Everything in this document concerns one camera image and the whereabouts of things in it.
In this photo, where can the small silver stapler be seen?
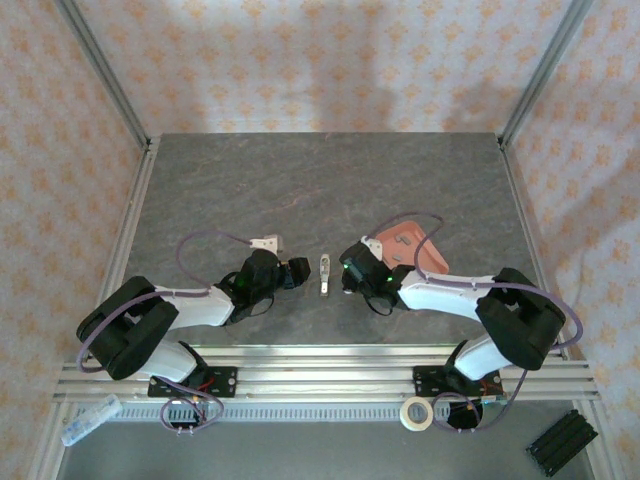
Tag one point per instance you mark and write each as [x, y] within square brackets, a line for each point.
[325, 275]

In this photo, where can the pink plastic tray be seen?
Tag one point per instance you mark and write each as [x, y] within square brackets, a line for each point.
[407, 249]

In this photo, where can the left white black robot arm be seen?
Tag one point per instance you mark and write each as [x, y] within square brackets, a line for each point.
[195, 305]

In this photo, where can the white tape roll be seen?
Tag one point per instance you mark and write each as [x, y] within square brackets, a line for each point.
[406, 414]

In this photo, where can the small circuit board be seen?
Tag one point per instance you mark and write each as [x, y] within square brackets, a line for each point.
[494, 400]

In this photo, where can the black extrusion block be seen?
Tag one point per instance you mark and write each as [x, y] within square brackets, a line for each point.
[562, 442]

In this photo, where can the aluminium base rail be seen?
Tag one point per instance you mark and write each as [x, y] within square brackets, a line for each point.
[325, 370]

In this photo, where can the aluminium table side rail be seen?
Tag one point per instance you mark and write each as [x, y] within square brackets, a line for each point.
[527, 225]
[127, 225]

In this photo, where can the aluminium frame post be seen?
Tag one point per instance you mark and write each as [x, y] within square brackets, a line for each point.
[546, 70]
[102, 70]

